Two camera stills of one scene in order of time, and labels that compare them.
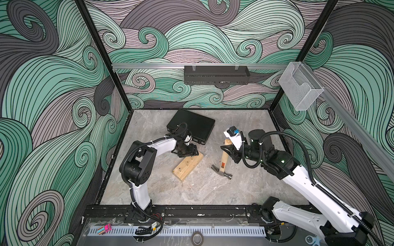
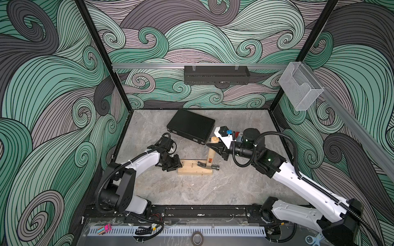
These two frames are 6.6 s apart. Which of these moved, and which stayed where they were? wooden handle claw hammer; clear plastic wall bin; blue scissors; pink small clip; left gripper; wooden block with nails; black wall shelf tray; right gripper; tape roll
Moved: right gripper; wooden block with nails; wooden handle claw hammer; left gripper
Stayed: tape roll; clear plastic wall bin; pink small clip; black wall shelf tray; blue scissors
